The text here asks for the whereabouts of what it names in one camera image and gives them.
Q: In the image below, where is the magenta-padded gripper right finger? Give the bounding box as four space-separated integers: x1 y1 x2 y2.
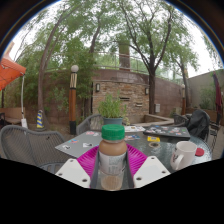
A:
124 143 172 189

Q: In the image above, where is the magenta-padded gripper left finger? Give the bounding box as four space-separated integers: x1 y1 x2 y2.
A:
54 144 101 189

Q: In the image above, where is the green-capped brown drink bottle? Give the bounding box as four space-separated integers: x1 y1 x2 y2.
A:
96 123 129 191

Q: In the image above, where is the grey laptop with stickers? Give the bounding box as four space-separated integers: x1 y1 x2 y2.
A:
54 130 103 159

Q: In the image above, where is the small colourful sticker sheet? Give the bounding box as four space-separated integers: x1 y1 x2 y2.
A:
124 134 142 141

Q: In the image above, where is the yellow card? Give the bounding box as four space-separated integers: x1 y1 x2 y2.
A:
147 135 161 143

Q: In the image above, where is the white printed booklet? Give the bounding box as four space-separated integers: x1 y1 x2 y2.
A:
123 125 147 133

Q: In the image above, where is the black laptop with stickers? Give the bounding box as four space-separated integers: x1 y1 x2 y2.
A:
143 124 192 140

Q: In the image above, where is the white ceramic mug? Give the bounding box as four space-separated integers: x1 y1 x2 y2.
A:
169 140 198 172

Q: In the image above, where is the potted green plant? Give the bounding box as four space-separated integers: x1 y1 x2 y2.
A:
97 93 128 126

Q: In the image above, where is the blue yellow striped cone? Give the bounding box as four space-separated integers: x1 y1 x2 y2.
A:
35 109 45 130

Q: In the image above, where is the flat round red coaster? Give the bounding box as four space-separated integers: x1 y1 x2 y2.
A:
194 147 205 158

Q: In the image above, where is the grey wicker armchair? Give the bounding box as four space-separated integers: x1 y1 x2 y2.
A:
0 124 68 174

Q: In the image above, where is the dark-trunked tree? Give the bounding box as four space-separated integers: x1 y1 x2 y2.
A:
116 0 201 116

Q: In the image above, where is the black jacket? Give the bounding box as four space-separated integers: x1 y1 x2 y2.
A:
185 109 212 141

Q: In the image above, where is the black metal patio chair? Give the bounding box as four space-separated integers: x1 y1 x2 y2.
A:
209 121 223 144

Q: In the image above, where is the white umbrella pole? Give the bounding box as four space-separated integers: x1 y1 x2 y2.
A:
20 74 29 129

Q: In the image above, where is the closed maroon patio umbrella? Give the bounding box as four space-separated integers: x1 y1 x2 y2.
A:
212 72 224 118

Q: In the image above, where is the orange patio umbrella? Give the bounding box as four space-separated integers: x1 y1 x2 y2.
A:
0 57 27 92

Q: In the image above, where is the brown tape ring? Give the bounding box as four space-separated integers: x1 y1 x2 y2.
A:
148 141 161 149

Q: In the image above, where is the globe-topped wooden lamp post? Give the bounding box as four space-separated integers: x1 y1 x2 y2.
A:
68 64 80 136

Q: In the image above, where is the slim wooden lamp post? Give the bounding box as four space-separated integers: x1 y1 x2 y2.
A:
181 83 187 116

